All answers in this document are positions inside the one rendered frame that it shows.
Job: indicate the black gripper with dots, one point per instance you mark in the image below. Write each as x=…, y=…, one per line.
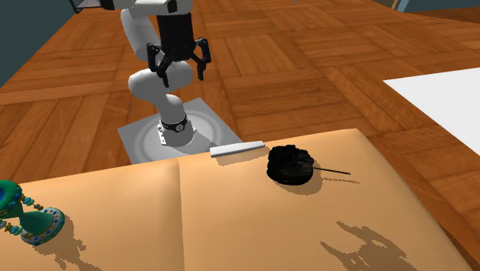
x=175, y=35

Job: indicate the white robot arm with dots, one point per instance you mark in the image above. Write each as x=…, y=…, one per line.
x=144, y=83

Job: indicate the grey robot stand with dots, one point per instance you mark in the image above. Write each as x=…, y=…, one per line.
x=210, y=129

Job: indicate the white flat bar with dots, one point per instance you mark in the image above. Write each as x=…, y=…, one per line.
x=237, y=148

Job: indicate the black yarn ball with needle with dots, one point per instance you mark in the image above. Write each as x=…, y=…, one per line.
x=289, y=165

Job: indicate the green beaded figure toy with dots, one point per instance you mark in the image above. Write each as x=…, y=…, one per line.
x=35, y=221

